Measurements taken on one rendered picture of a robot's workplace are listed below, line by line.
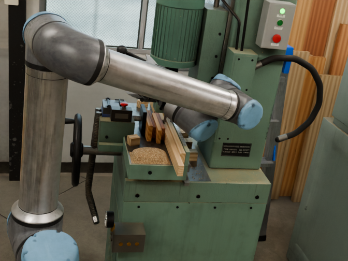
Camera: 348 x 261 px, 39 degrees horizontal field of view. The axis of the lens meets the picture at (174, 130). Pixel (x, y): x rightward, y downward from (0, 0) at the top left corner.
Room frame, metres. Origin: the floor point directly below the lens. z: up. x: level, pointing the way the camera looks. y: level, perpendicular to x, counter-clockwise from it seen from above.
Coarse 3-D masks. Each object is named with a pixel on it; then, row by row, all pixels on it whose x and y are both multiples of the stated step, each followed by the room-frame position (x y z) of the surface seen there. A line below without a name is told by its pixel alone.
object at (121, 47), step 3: (117, 48) 1.63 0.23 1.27; (120, 48) 1.62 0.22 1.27; (123, 48) 1.62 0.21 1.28; (117, 51) 1.62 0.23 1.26; (120, 51) 1.61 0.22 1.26; (123, 51) 1.62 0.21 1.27; (126, 51) 1.63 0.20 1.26; (126, 54) 1.63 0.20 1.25; (129, 54) 1.63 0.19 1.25; (132, 54) 1.63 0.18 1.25; (135, 57) 1.64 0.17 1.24; (138, 57) 1.64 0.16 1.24; (144, 60) 1.65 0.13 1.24
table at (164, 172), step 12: (132, 108) 2.04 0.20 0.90; (108, 144) 1.70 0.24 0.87; (120, 144) 1.72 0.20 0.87; (144, 144) 1.68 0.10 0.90; (156, 144) 1.70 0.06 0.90; (168, 156) 1.61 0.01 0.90; (132, 168) 1.51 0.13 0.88; (144, 168) 1.52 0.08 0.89; (156, 168) 1.53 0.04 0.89; (168, 168) 1.54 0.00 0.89
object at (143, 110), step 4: (140, 108) 1.85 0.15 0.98; (144, 108) 1.81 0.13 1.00; (140, 112) 1.84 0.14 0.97; (144, 112) 1.77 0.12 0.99; (132, 116) 1.80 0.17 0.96; (136, 116) 1.81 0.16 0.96; (140, 116) 1.81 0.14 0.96; (144, 116) 1.77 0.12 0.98; (136, 120) 1.80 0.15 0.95; (140, 120) 1.80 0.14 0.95; (144, 120) 1.77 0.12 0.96; (140, 124) 1.81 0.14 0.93; (144, 124) 1.78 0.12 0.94; (140, 128) 1.79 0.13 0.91; (144, 128) 1.78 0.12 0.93; (144, 132) 1.78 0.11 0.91
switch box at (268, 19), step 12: (264, 0) 1.77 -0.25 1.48; (264, 12) 1.74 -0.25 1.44; (276, 12) 1.72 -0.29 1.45; (288, 12) 1.73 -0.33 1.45; (264, 24) 1.72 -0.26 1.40; (276, 24) 1.72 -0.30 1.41; (288, 24) 1.73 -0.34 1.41; (264, 36) 1.72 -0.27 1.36; (288, 36) 1.74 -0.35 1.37; (276, 48) 1.73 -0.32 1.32
